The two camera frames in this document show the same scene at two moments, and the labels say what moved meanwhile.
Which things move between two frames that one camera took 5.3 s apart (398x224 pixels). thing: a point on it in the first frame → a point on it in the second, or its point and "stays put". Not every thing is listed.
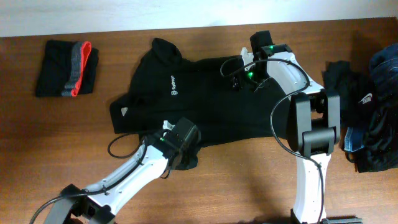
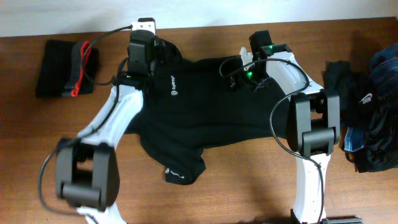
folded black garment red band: [68, 68] stays put
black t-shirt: [165, 86] stays put
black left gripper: [188, 150] → [161, 50]
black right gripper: [241, 80] stays put
